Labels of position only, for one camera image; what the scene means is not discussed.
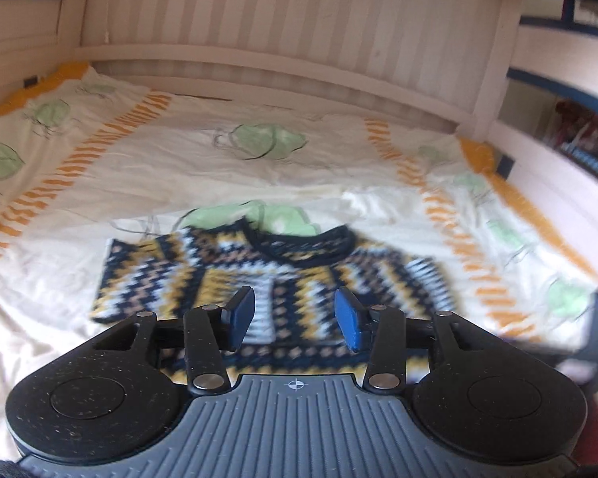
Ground red toys on shelf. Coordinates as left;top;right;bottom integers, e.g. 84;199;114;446
552;100;598;160

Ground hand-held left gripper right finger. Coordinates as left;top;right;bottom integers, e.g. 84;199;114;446
334;288;480;392

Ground white duvet with green leaves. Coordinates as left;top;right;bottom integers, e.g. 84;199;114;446
0;66;598;454

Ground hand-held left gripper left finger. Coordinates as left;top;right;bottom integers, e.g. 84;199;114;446
94;286;256;395

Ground yellow bed sheet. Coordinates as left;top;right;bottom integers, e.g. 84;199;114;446
0;61;598;282

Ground zigzag patterned knit sweater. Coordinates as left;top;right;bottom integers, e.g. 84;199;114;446
90;222;458;382

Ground white wooden bed frame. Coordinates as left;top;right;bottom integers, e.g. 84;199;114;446
0;0;598;210

